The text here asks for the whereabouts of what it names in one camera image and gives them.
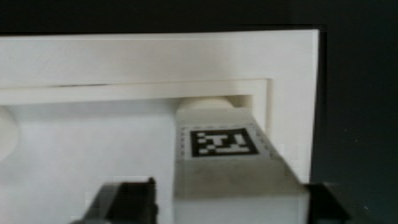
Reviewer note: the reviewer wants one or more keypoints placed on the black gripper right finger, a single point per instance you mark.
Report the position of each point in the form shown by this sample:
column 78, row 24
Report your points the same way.
column 331, row 206

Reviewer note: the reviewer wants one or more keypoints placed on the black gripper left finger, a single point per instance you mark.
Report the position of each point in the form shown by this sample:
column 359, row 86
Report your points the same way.
column 123, row 204

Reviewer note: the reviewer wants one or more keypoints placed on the white table leg with tag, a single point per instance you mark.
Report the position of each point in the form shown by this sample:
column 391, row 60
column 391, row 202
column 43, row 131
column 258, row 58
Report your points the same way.
column 235, row 184

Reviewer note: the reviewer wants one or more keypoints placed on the white square tabletop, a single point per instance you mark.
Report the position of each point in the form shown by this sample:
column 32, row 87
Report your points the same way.
column 96, row 139

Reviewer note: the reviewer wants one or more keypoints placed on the white U-shaped fence wall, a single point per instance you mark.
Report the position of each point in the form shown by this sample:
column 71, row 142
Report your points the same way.
column 73, row 68

